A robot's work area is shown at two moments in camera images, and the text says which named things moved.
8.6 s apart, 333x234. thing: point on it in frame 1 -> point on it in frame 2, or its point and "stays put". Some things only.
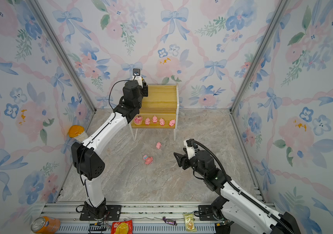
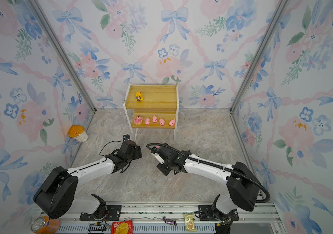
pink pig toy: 154,119 stays put
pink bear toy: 138,120 stays put
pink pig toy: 147,121 stays put
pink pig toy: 161,122 stays put
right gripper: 183,159 -> 163,170
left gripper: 145,89 -> 138,152
